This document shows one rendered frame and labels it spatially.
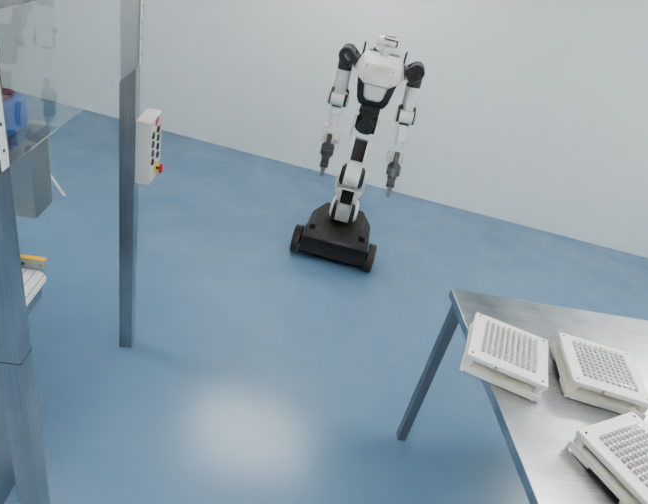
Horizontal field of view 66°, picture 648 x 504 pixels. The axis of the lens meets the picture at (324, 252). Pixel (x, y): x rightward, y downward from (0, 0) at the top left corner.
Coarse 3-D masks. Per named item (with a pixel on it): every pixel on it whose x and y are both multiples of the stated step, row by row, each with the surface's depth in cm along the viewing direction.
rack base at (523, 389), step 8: (464, 352) 160; (464, 368) 154; (472, 368) 153; (480, 368) 154; (488, 368) 155; (480, 376) 153; (488, 376) 152; (496, 376) 152; (504, 376) 153; (496, 384) 152; (504, 384) 151; (512, 384) 151; (520, 384) 152; (528, 384) 152; (520, 392) 150; (528, 392) 149; (536, 400) 149
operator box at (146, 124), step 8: (144, 112) 197; (152, 112) 199; (160, 112) 201; (136, 120) 188; (144, 120) 190; (152, 120) 192; (160, 120) 203; (136, 128) 189; (144, 128) 190; (152, 128) 191; (160, 128) 205; (136, 136) 191; (144, 136) 191; (160, 136) 207; (136, 144) 193; (144, 144) 193; (160, 144) 210; (136, 152) 194; (144, 152) 195; (136, 160) 196; (144, 160) 196; (136, 168) 198; (144, 168) 198; (152, 168) 202; (136, 176) 200; (144, 176) 200; (152, 176) 204; (144, 184) 202
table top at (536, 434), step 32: (512, 320) 185; (544, 320) 190; (576, 320) 195; (608, 320) 200; (640, 320) 205; (640, 352) 185; (512, 416) 143; (544, 416) 146; (576, 416) 149; (608, 416) 152; (512, 448) 135; (544, 448) 135; (544, 480) 126; (576, 480) 128
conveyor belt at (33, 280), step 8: (24, 272) 144; (32, 272) 145; (40, 272) 146; (24, 280) 141; (32, 280) 142; (40, 280) 144; (24, 288) 139; (32, 288) 140; (40, 288) 145; (32, 296) 140
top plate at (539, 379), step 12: (480, 324) 166; (504, 324) 169; (480, 336) 160; (516, 336) 164; (528, 336) 166; (468, 348) 154; (480, 348) 155; (492, 348) 156; (504, 348) 157; (516, 348) 159; (540, 348) 162; (480, 360) 151; (492, 360) 151; (540, 360) 156; (504, 372) 150; (516, 372) 149; (528, 372) 150; (540, 372) 151; (540, 384) 147
